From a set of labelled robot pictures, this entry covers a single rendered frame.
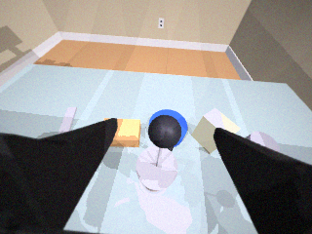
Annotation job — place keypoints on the blue cylinder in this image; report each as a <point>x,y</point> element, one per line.
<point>175,114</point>

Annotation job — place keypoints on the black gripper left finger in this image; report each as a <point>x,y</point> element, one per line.
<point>53,172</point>

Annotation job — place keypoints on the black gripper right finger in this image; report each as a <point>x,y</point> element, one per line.
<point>276,189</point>

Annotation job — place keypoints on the pale lavender flat plate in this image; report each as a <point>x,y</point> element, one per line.
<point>67,120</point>

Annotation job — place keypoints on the french press coffee maker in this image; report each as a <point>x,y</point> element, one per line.
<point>156,166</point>

